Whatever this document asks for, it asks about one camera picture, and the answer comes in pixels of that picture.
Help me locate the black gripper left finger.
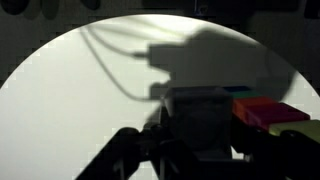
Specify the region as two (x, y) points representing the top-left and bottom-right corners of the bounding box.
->
(75, 126), (169, 180)

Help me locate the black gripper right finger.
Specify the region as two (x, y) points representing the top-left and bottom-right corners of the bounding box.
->
(229, 116), (320, 180)

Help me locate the lime yellow block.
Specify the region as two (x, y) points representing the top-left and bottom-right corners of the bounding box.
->
(268, 119), (320, 145)

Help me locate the grey block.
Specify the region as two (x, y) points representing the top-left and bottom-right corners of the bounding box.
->
(164, 85), (235, 160)

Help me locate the purple block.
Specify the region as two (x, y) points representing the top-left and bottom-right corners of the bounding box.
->
(246, 102), (311, 133)

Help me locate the orange block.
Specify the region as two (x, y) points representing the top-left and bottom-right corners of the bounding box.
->
(232, 96), (278, 125)

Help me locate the green block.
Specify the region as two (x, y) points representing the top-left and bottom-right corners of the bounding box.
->
(229, 90), (265, 100)

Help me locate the blue block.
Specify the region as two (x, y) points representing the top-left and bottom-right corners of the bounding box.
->
(222, 85), (253, 95)

